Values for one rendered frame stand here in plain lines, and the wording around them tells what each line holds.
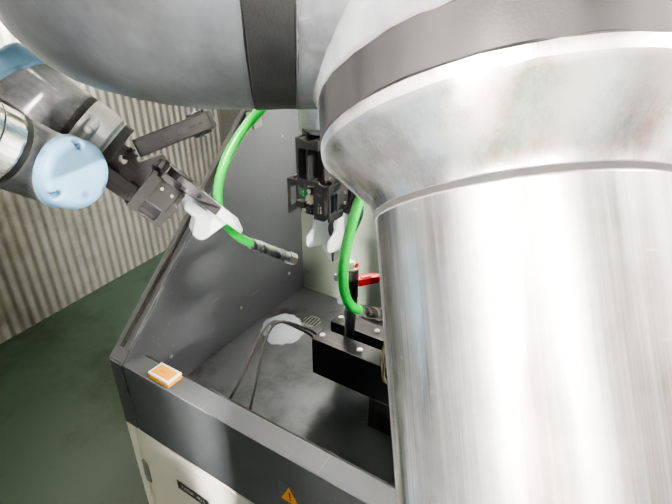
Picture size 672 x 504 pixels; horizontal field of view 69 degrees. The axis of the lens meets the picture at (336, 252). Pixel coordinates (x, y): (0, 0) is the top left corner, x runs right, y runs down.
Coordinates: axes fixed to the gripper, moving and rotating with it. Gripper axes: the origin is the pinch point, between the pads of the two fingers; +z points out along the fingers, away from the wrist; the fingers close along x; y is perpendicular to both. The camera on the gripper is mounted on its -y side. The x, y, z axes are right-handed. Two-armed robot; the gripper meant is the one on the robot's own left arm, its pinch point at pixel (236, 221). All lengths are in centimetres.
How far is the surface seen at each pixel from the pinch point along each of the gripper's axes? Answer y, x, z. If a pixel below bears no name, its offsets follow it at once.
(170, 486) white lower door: 50, -14, 26
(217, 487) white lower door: 38.6, -0.9, 26.7
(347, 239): -7.1, 18.7, 7.9
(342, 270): -3.7, 18.4, 10.2
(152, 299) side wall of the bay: 21.0, -16.9, 1.1
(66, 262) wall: 78, -216, -5
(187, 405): 28.3, -0.2, 12.5
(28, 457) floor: 119, -115, 23
